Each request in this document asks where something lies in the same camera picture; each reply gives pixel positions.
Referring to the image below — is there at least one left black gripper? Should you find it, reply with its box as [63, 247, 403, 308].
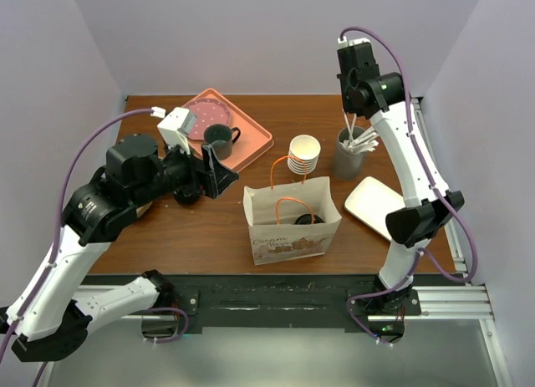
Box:
[132, 134, 239, 207]

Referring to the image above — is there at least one cream bear paper bag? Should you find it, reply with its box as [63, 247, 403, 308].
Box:
[242, 175, 342, 266]

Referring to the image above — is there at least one black plastic cup lid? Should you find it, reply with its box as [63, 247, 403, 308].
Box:
[293, 213, 324, 225]

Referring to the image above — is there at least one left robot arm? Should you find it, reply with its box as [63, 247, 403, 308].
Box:
[1, 134, 239, 362]

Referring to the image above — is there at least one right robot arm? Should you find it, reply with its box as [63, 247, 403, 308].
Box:
[337, 36, 464, 314]

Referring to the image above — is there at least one dark green mug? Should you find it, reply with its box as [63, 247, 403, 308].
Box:
[204, 124, 241, 160]

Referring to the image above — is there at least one stack of black lids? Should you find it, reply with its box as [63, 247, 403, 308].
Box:
[173, 190, 201, 206]

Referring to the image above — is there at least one salmon pink tray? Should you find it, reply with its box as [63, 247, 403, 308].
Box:
[185, 89, 274, 172]

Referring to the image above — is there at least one pink dotted plate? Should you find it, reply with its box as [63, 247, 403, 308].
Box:
[183, 98, 231, 141]

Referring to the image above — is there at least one cardboard cup carrier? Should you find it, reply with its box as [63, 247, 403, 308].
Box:
[136, 202, 152, 218]

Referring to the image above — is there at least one stack of paper cups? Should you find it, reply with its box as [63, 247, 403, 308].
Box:
[287, 135, 321, 175]

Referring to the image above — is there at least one grey straw holder cup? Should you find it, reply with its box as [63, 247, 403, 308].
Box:
[331, 128, 367, 181]

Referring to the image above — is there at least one white rectangular tray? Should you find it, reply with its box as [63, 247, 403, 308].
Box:
[344, 176, 405, 241]

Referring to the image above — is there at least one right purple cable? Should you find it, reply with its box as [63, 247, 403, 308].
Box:
[340, 26, 480, 344]

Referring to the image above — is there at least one purple cable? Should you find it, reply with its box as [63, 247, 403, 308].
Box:
[0, 107, 191, 387]
[340, 26, 480, 344]

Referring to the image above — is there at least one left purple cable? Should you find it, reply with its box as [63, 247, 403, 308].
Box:
[0, 107, 191, 387]

